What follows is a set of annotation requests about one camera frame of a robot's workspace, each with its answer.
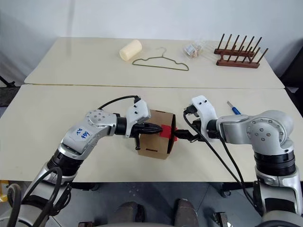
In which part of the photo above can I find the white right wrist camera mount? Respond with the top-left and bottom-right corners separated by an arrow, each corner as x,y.
191,95 -> 219,127

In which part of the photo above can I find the red tape strip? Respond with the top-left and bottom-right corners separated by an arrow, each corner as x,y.
159,123 -> 178,142

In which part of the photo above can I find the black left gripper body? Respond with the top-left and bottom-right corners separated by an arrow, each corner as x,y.
131,122 -> 147,151

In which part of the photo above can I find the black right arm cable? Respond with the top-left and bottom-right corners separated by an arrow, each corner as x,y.
182,105 -> 261,209

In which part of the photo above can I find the brown cardboard box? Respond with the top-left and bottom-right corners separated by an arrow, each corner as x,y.
137,109 -> 177,161

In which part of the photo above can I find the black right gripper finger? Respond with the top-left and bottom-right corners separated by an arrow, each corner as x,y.
176,129 -> 193,139
187,133 -> 202,143

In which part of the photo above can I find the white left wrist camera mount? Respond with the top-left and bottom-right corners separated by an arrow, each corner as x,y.
125,100 -> 152,139

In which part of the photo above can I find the clear plastic bag with contents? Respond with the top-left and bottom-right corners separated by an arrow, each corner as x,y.
182,40 -> 209,59

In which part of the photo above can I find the cream foam cylinder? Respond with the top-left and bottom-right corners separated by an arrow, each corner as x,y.
119,39 -> 143,62

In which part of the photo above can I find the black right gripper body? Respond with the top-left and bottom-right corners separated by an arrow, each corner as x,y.
192,119 -> 209,142

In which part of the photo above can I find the thin wire clothes hanger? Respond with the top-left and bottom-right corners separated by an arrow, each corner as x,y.
132,47 -> 190,72

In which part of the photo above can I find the dark wooden peg rack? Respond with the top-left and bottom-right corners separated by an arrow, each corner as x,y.
213,34 -> 269,70

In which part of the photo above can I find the dark rounded shape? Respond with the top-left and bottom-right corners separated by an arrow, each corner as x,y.
174,198 -> 199,227

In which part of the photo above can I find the black office chair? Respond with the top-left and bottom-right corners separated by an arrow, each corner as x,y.
278,38 -> 303,112

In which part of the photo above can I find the yellow plastic object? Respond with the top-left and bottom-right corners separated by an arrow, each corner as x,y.
0,180 -> 7,203

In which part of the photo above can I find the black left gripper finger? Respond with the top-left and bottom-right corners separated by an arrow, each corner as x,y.
144,123 -> 164,131
144,129 -> 164,136

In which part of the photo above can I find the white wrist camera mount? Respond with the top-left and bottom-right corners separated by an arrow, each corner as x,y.
125,100 -> 152,139
191,95 -> 219,127

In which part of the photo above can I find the black table caster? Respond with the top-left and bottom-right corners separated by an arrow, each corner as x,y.
77,183 -> 100,192
221,183 -> 232,197

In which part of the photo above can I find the black equipment stand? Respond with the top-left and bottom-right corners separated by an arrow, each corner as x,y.
0,75 -> 25,107

